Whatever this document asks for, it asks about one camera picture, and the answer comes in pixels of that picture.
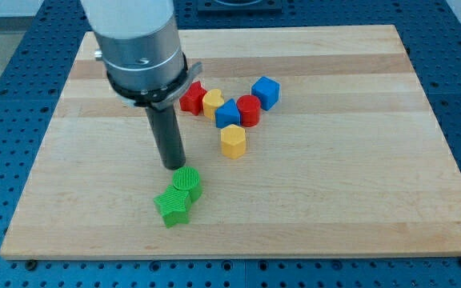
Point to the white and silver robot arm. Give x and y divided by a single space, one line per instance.
141 49

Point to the blue triangle block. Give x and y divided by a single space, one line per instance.
227 114

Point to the yellow hexagon block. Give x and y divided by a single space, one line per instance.
233 141

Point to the red cylinder block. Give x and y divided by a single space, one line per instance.
249 107

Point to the yellow heart block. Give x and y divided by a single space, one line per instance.
211 101

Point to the green cylinder block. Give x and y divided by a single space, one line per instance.
188 178

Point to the red star block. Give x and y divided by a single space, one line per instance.
191 101

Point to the blue cube block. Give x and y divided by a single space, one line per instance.
268 92

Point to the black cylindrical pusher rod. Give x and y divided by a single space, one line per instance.
164 125

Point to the green star block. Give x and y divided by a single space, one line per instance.
173 206

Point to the wooden board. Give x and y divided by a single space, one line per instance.
350 163

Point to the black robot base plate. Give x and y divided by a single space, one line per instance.
224 6

